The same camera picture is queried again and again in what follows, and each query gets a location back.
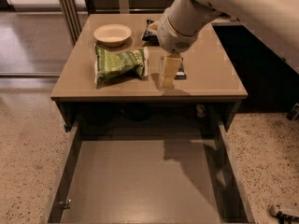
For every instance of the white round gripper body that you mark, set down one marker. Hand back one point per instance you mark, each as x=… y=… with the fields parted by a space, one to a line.
x=172 y=37

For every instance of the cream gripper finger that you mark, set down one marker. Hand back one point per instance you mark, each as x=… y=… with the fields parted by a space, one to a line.
x=169 y=68
x=152 y=27

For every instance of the green jalapeno chip bag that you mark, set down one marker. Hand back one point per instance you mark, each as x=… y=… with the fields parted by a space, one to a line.
x=109 y=65

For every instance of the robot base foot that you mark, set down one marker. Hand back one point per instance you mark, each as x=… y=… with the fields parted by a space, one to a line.
x=284 y=214

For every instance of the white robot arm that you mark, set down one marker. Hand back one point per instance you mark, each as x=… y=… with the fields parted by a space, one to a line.
x=273 y=22

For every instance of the dark blue chip bag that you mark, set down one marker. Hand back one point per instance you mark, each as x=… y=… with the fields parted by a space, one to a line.
x=149 y=37

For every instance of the tan drawer cabinet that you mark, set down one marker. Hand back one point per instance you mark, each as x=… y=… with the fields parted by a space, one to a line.
x=211 y=77

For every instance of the open top drawer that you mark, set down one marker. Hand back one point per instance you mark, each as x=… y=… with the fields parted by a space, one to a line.
x=159 y=171

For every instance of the small dark snack bar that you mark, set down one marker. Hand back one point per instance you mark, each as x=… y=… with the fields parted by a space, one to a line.
x=181 y=73

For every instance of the metal railing frame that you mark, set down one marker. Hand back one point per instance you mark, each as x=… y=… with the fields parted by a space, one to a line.
x=93 y=0

